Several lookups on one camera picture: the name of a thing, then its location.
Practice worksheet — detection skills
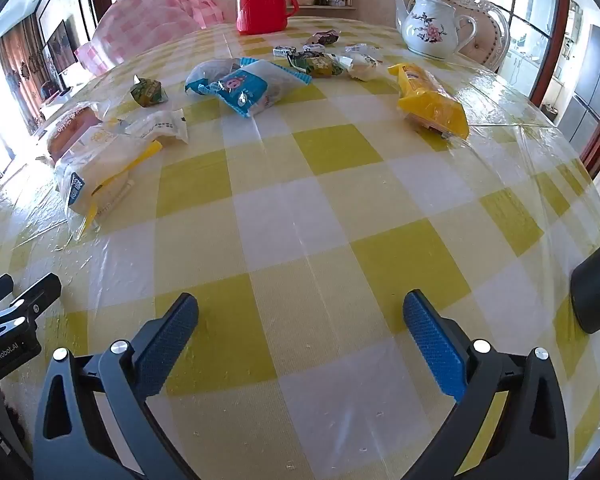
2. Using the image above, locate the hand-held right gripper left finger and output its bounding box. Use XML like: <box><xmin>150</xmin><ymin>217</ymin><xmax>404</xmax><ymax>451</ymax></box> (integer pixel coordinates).
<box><xmin>32</xmin><ymin>292</ymin><xmax>201</xmax><ymax>480</ymax></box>

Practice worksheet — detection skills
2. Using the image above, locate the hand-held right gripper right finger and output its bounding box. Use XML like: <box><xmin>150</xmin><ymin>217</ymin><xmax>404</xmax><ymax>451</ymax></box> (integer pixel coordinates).
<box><xmin>402</xmin><ymin>289</ymin><xmax>571</xmax><ymax>480</ymax></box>

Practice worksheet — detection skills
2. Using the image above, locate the brown bread packet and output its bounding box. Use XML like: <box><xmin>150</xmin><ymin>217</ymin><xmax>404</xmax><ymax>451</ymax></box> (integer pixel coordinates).
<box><xmin>44</xmin><ymin>101</ymin><xmax>112</xmax><ymax>166</ymax></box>

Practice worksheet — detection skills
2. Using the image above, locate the green white snack packet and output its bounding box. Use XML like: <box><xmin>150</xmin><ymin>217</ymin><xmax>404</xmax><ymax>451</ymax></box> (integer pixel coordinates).
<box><xmin>130</xmin><ymin>75</ymin><xmax>169</xmax><ymax>108</ymax></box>

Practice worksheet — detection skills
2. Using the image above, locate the yellow striped bread packet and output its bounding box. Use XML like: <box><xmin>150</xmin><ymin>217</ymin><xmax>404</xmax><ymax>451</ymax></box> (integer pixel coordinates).
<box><xmin>55</xmin><ymin>127</ymin><xmax>164</xmax><ymax>233</ymax></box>

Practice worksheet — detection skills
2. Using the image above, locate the black round object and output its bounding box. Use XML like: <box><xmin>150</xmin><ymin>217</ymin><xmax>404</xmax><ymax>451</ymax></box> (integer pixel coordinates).
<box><xmin>570</xmin><ymin>244</ymin><xmax>600</xmax><ymax>336</ymax></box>

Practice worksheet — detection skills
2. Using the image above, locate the yellow checkered tablecloth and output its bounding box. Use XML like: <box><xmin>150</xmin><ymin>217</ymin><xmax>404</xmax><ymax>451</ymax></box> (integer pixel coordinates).
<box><xmin>0</xmin><ymin>15</ymin><xmax>600</xmax><ymax>480</ymax></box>

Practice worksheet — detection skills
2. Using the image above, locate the brown patterned curtain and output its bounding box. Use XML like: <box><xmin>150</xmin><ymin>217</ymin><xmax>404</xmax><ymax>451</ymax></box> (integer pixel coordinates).
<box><xmin>0</xmin><ymin>12</ymin><xmax>49</xmax><ymax>137</ymax></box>

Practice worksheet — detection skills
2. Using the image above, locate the flat screen television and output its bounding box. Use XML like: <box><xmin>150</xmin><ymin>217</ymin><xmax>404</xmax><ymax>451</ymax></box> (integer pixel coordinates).
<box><xmin>46</xmin><ymin>15</ymin><xmax>82</xmax><ymax>80</ymax></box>

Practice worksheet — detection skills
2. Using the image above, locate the yellow snack packet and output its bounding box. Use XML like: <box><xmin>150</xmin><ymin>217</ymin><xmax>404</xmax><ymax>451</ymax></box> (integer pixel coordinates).
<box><xmin>387</xmin><ymin>62</ymin><xmax>470</xmax><ymax>140</ymax></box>

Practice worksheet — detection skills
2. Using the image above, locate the blue snack packet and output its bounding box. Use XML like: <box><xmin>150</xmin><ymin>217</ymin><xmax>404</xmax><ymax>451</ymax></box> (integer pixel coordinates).
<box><xmin>200</xmin><ymin>59</ymin><xmax>313</xmax><ymax>118</ymax></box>

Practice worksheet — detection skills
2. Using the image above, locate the clear bread packet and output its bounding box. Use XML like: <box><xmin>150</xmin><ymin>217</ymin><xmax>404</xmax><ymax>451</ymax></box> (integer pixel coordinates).
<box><xmin>185</xmin><ymin>57</ymin><xmax>243</xmax><ymax>96</ymax></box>

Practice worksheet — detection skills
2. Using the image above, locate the pink checkered food cover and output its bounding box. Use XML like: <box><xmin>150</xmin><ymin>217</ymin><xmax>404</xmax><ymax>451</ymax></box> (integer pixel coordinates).
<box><xmin>75</xmin><ymin>0</ymin><xmax>203</xmax><ymax>76</ymax></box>

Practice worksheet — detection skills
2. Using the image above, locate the white crumpled wrapper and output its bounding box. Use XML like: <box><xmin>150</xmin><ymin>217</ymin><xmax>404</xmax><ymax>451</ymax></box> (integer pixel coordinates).
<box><xmin>345</xmin><ymin>44</ymin><xmax>385</xmax><ymax>82</ymax></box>

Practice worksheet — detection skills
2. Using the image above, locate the grey refrigerator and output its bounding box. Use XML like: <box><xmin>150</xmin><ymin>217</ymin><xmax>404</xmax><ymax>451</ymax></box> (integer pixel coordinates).
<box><xmin>556</xmin><ymin>24</ymin><xmax>600</xmax><ymax>135</ymax></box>

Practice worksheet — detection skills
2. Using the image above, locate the white floral teapot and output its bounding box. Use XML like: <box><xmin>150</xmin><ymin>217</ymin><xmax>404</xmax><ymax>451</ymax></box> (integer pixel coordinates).
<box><xmin>393</xmin><ymin>0</ymin><xmax>477</xmax><ymax>61</ymax></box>

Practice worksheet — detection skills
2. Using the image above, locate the pink checkered cloth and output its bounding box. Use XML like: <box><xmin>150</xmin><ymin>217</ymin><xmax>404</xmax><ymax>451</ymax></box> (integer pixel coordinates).
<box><xmin>187</xmin><ymin>0</ymin><xmax>241</xmax><ymax>28</ymax></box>

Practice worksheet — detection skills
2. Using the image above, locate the green wrapped candy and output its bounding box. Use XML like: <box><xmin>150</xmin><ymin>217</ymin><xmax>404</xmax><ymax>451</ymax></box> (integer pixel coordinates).
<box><xmin>305</xmin><ymin>30</ymin><xmax>342</xmax><ymax>46</ymax></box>

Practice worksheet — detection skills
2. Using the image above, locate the wooden framed glass door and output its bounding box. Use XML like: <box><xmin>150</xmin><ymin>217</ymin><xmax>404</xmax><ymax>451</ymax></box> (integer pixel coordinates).
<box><xmin>466</xmin><ymin>0</ymin><xmax>600</xmax><ymax>176</ymax></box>

